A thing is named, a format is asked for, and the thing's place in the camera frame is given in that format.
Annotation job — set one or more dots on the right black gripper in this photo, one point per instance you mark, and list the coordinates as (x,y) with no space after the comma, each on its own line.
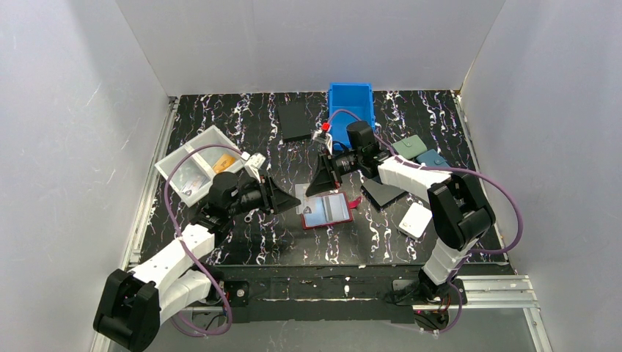
(328,168)

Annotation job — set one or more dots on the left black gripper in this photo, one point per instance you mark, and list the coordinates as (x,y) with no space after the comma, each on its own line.
(268,195)

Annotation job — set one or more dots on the grey patterned credit card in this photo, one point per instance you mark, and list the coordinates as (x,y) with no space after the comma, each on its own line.
(303,199)

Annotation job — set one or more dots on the red card holder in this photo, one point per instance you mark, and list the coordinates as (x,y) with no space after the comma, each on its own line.
(327,210)

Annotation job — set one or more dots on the orange credit card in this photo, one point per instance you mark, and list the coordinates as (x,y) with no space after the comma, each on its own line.
(223,163)

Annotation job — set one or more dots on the white divided tray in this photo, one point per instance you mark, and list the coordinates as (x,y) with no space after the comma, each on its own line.
(195,158)

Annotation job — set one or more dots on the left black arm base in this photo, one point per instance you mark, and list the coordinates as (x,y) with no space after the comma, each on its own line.
(236,292)

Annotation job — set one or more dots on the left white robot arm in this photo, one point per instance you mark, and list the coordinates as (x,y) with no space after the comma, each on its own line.
(135,303)

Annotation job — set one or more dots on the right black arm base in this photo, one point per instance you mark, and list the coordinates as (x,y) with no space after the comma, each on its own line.
(442,303)

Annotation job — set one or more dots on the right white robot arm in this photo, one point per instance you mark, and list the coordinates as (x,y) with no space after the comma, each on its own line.
(460,211)

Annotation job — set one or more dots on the green card holder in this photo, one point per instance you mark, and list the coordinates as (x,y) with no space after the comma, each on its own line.
(410,147)

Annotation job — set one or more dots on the white card holder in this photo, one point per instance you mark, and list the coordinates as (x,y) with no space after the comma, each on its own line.
(415,221)

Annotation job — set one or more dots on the blue card holder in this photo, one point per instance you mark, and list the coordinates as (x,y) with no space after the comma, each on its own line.
(431,159)

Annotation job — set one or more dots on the metal wrench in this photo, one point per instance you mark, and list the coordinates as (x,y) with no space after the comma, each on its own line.
(249,217)

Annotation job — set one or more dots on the black notebook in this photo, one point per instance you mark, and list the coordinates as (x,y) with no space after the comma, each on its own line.
(380,195)

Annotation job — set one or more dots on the black foam pad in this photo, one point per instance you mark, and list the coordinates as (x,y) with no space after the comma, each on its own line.
(295,125)

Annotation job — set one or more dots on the blue plastic bin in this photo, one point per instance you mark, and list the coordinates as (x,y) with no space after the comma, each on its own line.
(354,97)

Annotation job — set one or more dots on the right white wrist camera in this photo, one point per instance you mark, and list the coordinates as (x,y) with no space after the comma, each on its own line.
(323,136)

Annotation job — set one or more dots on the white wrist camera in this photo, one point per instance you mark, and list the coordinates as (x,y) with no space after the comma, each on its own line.
(323,136)
(252,163)

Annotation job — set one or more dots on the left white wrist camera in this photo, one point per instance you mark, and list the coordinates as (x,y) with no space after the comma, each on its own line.
(252,163)

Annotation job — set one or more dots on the aluminium frame rail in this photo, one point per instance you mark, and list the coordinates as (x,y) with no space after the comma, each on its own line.
(502,313)

